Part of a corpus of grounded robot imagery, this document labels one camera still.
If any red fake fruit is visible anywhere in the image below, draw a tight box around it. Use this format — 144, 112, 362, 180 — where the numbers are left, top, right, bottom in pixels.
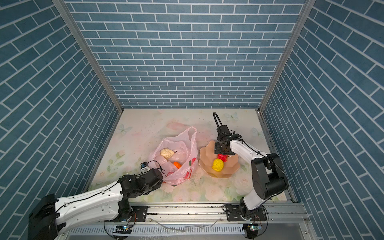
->
217, 154, 228, 163

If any peach scalloped bowl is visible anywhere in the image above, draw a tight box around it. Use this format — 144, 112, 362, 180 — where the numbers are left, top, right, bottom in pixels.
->
199, 141, 240, 178

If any yellow fake fruit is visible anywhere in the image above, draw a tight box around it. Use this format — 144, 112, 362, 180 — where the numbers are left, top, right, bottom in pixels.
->
212, 159, 224, 172

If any pink plastic bag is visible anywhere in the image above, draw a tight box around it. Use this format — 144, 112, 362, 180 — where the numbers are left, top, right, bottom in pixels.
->
147, 127, 199, 186

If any orange fake fruit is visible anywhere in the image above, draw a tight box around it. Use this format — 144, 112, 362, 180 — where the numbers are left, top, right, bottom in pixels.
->
173, 162, 182, 169

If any cream fake fruit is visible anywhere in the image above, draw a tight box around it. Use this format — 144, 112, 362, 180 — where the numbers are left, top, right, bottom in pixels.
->
160, 148, 175, 160

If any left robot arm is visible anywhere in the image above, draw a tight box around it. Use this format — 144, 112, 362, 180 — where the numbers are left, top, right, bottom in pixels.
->
28, 169, 163, 240

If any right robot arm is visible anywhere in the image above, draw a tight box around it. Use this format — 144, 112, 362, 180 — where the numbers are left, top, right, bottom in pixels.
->
215, 125, 289, 220

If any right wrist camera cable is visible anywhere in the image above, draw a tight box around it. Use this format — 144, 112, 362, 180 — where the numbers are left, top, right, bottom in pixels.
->
212, 112, 224, 128

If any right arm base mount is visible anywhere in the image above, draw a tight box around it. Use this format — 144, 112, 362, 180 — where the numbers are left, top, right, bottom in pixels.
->
222, 204, 267, 222

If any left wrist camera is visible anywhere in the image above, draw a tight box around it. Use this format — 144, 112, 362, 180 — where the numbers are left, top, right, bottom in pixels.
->
140, 162, 151, 174

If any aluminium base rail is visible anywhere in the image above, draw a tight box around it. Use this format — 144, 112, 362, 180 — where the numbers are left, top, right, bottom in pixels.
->
58, 203, 316, 240

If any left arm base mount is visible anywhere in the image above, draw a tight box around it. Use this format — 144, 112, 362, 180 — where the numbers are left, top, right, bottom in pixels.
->
112, 206, 148, 223

